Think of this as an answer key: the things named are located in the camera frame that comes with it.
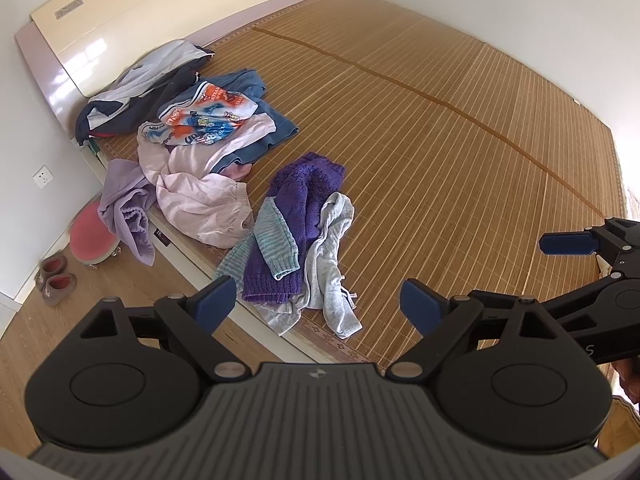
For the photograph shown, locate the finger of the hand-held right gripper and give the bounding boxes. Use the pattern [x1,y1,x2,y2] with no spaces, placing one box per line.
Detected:
[542,277,613,333]
[539,218,640,272]

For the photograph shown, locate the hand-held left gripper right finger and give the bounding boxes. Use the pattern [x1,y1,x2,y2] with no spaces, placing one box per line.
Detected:
[386,279,568,382]

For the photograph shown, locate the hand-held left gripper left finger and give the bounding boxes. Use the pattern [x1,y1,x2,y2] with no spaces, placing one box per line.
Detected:
[80,276,251,383]

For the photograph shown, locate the light grey pants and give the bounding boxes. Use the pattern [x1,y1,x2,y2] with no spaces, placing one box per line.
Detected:
[260,192,363,339]

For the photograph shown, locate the pale pink garment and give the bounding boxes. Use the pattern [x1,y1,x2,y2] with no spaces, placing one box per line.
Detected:
[137,112,276,250]

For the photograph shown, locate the lavender garment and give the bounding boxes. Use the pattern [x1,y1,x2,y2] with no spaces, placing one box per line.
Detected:
[97,158,158,267]

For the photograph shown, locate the purple knitted sweater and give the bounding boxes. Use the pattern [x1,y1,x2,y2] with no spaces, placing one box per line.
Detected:
[215,152,347,306]

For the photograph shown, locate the pink round stool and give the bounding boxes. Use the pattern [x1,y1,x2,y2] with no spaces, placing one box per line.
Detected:
[69,199,121,265]

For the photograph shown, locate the grey and pink slipper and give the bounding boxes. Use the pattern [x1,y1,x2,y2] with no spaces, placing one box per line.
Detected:
[35,254,68,291]
[42,272,77,307]

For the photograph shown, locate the bamboo bed mat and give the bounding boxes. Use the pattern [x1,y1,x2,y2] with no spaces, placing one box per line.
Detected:
[97,0,626,363]

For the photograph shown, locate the blue garment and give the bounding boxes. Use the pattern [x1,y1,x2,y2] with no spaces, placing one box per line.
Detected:
[197,69,301,173]

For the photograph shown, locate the white printed shirt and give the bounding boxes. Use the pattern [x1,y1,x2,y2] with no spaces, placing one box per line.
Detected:
[137,80,261,147]

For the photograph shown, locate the navy and white jacket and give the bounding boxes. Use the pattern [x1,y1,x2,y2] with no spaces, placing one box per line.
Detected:
[75,40,216,147]

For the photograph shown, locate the cream bed headboard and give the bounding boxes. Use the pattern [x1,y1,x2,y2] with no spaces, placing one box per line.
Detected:
[14,0,361,151]

